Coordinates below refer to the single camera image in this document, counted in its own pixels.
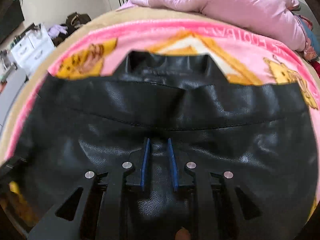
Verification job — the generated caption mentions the black leather jacket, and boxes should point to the black leather jacket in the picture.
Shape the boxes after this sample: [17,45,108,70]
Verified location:
[0,50,320,240]

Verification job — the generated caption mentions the operator thumb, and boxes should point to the operator thumb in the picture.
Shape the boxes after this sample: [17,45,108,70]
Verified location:
[175,228,191,240]

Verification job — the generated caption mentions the pink cartoon bear blanket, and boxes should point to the pink cartoon bear blanket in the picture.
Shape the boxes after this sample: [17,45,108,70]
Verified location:
[0,17,320,230]

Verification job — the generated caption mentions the white drawer cabinet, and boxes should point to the white drawer cabinet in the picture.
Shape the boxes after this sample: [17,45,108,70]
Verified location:
[10,23,55,77]

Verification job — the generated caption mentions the red white folded blanket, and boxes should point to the red white folded blanket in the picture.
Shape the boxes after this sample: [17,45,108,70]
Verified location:
[310,60,320,78]

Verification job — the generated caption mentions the dark bags on floor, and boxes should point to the dark bags on floor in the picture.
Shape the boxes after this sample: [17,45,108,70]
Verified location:
[48,12,91,47]

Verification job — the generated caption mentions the teal floral pillow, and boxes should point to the teal floral pillow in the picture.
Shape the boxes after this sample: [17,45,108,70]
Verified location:
[294,14,319,61]

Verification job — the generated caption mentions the pink quilted duvet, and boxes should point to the pink quilted duvet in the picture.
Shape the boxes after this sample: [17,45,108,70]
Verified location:
[120,0,307,51]

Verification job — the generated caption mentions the black flat television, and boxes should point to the black flat television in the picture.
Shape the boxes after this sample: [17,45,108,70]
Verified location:
[0,0,24,43]

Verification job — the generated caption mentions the grey quilted headboard cover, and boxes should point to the grey quilted headboard cover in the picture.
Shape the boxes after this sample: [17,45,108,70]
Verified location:
[292,1,317,30]

